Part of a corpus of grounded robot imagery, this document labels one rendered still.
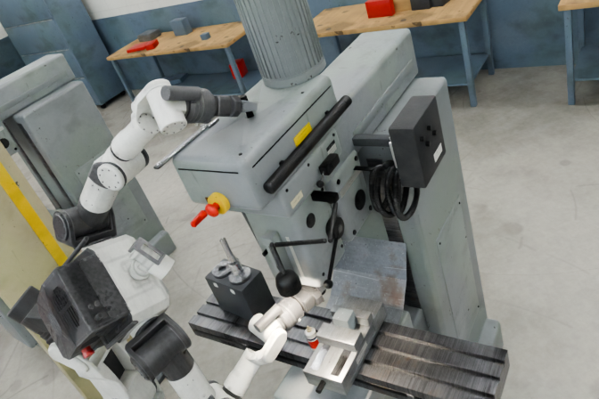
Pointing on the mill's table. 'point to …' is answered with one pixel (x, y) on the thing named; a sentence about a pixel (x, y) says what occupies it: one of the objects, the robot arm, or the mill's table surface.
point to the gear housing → (299, 181)
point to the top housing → (254, 143)
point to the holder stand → (240, 290)
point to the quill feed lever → (333, 248)
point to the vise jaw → (340, 337)
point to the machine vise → (328, 371)
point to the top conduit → (306, 145)
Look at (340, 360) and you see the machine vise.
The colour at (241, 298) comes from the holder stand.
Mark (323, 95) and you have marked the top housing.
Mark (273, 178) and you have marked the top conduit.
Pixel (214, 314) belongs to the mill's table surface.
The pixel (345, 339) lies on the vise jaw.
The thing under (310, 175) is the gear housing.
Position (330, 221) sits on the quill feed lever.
